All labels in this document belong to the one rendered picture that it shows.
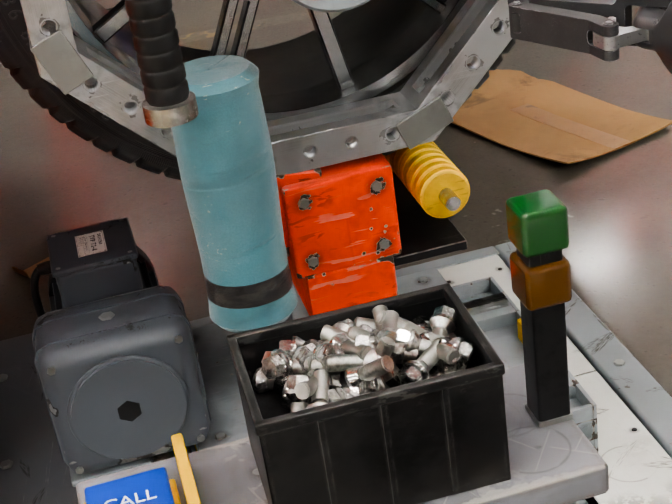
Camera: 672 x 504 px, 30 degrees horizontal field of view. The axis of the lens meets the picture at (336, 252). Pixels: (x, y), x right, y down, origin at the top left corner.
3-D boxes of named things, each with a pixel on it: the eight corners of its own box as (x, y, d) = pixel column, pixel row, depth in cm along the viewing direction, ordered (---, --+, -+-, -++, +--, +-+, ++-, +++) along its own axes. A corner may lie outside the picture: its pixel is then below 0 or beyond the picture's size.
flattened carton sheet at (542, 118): (505, 69, 308) (504, 55, 306) (674, 127, 265) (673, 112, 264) (407, 106, 295) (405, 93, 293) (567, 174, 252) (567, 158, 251)
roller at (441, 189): (399, 128, 162) (394, 86, 159) (481, 221, 137) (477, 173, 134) (356, 137, 161) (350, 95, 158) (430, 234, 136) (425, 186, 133)
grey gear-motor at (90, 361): (188, 374, 191) (142, 167, 175) (242, 549, 155) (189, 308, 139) (71, 404, 188) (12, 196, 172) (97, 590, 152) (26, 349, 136)
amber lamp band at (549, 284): (554, 281, 107) (552, 239, 105) (574, 302, 103) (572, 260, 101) (510, 292, 106) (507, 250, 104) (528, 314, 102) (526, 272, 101)
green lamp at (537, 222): (551, 229, 104) (549, 186, 102) (571, 249, 101) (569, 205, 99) (506, 240, 104) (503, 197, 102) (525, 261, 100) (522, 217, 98)
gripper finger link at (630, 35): (690, 38, 85) (661, 66, 82) (617, 33, 88) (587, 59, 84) (690, 4, 84) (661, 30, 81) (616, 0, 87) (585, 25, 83)
